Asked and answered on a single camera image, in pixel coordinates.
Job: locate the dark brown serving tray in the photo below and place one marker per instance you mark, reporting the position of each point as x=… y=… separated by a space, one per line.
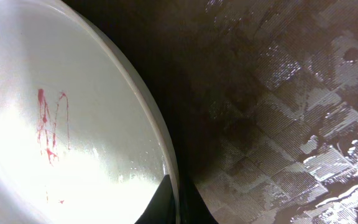
x=260 y=98

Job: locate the pale green plate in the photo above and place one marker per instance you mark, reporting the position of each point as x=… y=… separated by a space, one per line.
x=81 y=138

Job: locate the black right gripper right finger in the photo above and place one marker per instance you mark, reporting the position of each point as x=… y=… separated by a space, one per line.
x=193 y=209

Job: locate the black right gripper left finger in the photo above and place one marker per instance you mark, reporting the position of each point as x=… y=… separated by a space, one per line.
x=161 y=209

